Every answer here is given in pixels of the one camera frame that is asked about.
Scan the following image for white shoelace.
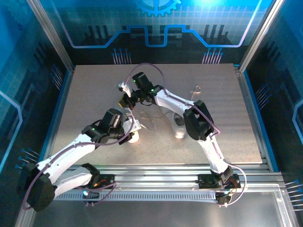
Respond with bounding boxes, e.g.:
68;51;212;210
126;110;143;131
139;110;164;132

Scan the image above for small black electronics module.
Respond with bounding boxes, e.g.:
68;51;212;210
216;192;232;206
81;189;100;206

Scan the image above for grey metal shelf plate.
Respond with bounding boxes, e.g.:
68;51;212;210
29;190;288;227

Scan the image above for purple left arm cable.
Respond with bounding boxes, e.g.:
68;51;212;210
22;115;118;210

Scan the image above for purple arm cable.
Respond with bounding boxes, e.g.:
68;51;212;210
22;115;118;210
125;62;248;208

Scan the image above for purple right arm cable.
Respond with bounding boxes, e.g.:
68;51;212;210
125;62;248;208

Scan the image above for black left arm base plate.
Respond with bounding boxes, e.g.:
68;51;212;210
94;174;116;190

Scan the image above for aluminium mounting rail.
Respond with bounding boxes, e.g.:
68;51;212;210
29;164;286;191

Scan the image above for blue side rail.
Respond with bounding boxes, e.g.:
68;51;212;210
35;67;76;172

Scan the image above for slotted white cable duct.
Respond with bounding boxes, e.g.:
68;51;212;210
53;191;218;202

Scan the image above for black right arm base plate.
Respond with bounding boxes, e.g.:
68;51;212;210
197;174;241;190

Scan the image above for aluminium frame post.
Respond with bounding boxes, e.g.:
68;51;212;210
238;0;286;73
25;0;76;73

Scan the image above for aluminium side rail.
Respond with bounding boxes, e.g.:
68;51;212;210
233;65;280;172

